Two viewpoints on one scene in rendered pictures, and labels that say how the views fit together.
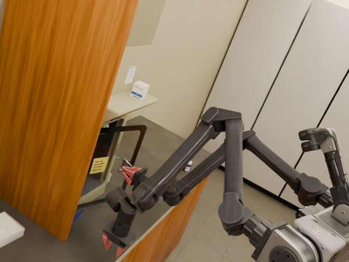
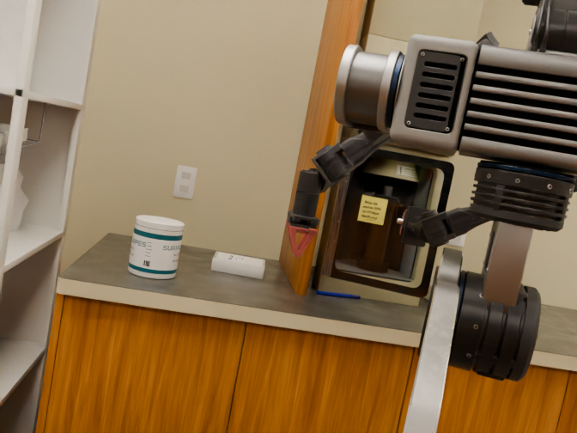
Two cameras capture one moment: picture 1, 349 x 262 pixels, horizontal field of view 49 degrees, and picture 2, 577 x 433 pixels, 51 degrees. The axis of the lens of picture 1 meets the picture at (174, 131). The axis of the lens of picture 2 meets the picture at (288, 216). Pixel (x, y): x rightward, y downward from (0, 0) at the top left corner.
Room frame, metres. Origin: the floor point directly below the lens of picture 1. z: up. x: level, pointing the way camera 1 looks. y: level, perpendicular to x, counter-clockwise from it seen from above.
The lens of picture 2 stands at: (0.40, -1.24, 1.33)
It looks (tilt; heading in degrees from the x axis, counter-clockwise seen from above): 6 degrees down; 65
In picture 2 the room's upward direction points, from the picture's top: 11 degrees clockwise
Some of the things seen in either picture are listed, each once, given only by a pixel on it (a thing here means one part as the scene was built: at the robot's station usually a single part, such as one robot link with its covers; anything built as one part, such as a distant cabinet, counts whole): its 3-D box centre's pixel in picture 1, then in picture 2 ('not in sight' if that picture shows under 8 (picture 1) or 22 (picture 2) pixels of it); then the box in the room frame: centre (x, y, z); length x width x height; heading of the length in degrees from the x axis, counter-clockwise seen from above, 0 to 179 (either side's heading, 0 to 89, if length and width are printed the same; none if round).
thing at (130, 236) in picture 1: (121, 227); (305, 207); (1.05, 0.05, 1.21); 0.10 x 0.07 x 0.07; 72
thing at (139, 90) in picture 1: (139, 90); not in sight; (1.48, 0.19, 1.54); 0.05 x 0.05 x 0.06; 80
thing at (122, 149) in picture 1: (107, 167); (388, 221); (1.41, 0.21, 1.19); 0.30 x 0.01 x 0.40; 143
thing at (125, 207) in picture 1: (125, 212); (310, 182); (1.06, 0.05, 1.27); 0.07 x 0.06 x 0.07; 49
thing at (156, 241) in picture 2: not in sight; (155, 246); (0.79, 0.36, 1.02); 0.13 x 0.13 x 0.15
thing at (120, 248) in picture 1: (118, 244); (300, 236); (1.05, 0.04, 1.14); 0.07 x 0.07 x 0.09; 72
